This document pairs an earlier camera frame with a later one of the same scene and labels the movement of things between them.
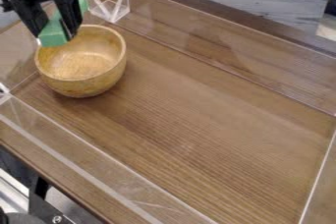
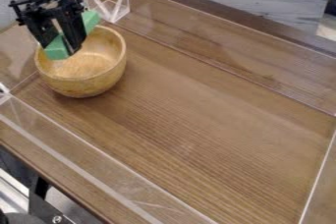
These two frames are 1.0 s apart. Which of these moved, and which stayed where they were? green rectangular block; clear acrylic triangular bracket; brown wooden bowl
Moved: green rectangular block
Stayed: brown wooden bowl; clear acrylic triangular bracket
